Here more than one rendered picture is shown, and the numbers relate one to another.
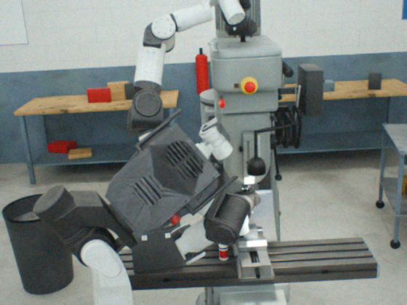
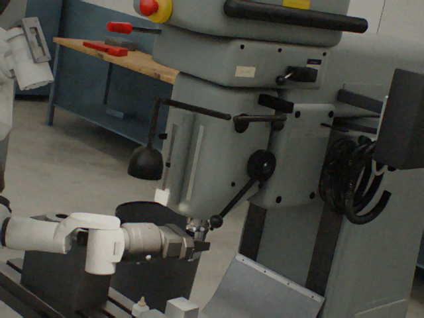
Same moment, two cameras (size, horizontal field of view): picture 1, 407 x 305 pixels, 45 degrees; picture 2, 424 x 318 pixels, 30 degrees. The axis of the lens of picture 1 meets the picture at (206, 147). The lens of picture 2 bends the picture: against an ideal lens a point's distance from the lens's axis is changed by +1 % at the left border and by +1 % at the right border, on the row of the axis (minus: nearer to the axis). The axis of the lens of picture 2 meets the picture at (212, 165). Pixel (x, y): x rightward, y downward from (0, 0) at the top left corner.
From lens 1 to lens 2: 152 cm
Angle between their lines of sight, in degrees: 40
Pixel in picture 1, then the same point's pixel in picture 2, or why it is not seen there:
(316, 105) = (395, 144)
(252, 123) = (199, 99)
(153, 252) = (47, 262)
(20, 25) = (376, 9)
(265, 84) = (183, 14)
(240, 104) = (180, 55)
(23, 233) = not seen: hidden behind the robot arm
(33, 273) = not seen: hidden behind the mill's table
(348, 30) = not seen: outside the picture
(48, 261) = (134, 297)
